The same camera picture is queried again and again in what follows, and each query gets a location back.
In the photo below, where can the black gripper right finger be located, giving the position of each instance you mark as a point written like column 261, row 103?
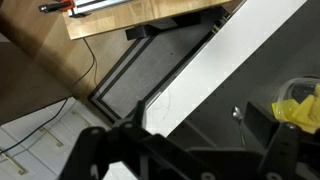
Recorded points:
column 286, row 150

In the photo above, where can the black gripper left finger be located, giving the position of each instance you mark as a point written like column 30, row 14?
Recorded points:
column 100, row 150

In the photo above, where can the round glass bowl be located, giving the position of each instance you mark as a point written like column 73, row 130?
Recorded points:
column 293, row 86

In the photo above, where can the yellow rubber glove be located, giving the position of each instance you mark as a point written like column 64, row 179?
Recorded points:
column 303, row 113

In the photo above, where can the white drawer unit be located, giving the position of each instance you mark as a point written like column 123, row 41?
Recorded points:
column 50, row 156

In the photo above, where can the metal spoon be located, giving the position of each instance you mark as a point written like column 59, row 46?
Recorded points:
column 237, row 114

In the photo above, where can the grey rug black border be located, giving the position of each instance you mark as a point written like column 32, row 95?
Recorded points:
column 150, row 66

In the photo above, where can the black table foot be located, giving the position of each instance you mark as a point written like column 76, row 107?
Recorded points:
column 140, row 32

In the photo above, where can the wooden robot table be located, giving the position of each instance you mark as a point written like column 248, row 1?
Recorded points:
column 133, row 16

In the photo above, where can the orange black clamp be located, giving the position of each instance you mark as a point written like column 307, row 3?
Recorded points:
column 55, row 6

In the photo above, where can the aluminium rail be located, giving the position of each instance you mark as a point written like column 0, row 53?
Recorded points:
column 96, row 5

